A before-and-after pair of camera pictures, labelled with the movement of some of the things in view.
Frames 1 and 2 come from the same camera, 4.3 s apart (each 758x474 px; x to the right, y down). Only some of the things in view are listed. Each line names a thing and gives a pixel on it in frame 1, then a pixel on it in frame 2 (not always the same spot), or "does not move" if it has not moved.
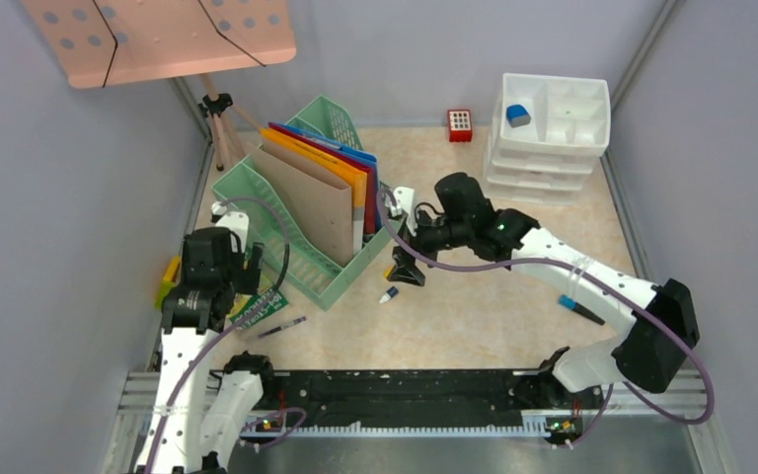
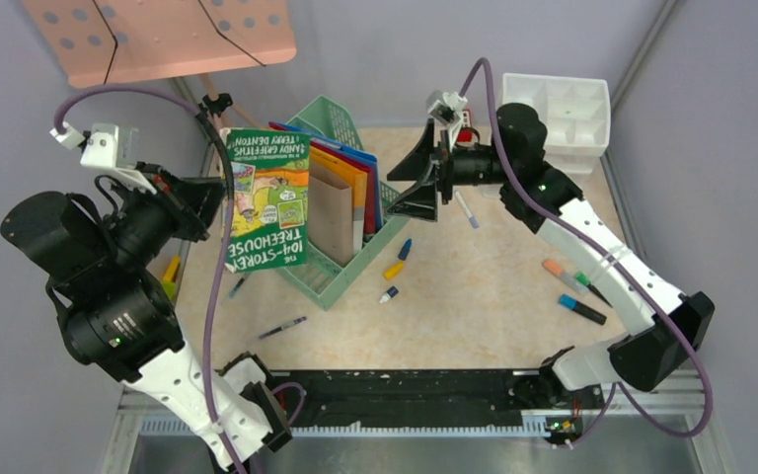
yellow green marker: [170, 280] does not move
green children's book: [246, 303] → [270, 198]
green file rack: [255, 206] does not move
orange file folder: [333, 166] does not move
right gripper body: [431, 235] → [455, 167]
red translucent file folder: [341, 154] does not move
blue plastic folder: [357, 155] does not move
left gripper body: [245, 279] → [149, 217]
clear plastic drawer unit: [549, 130] does not move
